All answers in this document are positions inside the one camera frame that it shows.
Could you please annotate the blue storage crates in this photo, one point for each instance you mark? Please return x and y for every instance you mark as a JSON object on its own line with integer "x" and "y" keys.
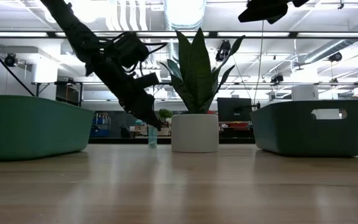
{"x": 99, "y": 124}

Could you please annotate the green snake plant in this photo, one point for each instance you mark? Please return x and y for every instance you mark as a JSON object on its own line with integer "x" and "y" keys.
{"x": 197, "y": 77}

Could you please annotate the black ceiling spotlight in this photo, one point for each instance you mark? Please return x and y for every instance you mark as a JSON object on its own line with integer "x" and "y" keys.
{"x": 11, "y": 59}
{"x": 277, "y": 78}
{"x": 223, "y": 49}
{"x": 335, "y": 56}

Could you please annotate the silver ceiling air duct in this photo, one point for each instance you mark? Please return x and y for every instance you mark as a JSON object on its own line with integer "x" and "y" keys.
{"x": 185, "y": 12}

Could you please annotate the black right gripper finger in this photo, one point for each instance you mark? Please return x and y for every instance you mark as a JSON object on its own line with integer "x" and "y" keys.
{"x": 256, "y": 12}

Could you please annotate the long black ceiling light rail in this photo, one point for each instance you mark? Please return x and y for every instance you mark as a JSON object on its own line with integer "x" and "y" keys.
{"x": 213, "y": 34}

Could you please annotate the red storage tray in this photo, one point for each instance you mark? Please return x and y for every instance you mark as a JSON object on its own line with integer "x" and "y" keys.
{"x": 235, "y": 125}

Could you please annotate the small potted green plant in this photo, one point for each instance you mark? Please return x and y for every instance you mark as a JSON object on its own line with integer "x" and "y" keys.
{"x": 166, "y": 114}

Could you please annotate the white round plant pot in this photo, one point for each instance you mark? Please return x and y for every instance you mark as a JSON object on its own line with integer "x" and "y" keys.
{"x": 194, "y": 133}

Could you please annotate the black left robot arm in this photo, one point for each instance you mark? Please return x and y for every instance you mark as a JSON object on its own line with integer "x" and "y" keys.
{"x": 64, "y": 18}

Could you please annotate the dark teal plastic bin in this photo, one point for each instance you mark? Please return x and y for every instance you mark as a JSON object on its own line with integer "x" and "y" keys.
{"x": 291, "y": 137}

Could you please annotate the black metal shelf rack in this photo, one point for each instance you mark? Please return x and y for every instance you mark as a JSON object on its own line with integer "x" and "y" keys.
{"x": 73, "y": 93}

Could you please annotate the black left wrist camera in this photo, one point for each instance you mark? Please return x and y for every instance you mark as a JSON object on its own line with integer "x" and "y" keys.
{"x": 129, "y": 49}

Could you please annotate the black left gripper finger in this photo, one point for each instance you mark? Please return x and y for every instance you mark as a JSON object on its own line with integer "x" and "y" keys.
{"x": 143, "y": 107}

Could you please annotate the light green plastic bin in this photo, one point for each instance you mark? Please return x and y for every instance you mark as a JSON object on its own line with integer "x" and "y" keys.
{"x": 36, "y": 130}

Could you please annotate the black computer monitor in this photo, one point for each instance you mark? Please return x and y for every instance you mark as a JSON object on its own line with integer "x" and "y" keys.
{"x": 234, "y": 109}

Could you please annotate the pale blue pill bottle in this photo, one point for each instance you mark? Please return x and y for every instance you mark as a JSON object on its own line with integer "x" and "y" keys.
{"x": 152, "y": 138}

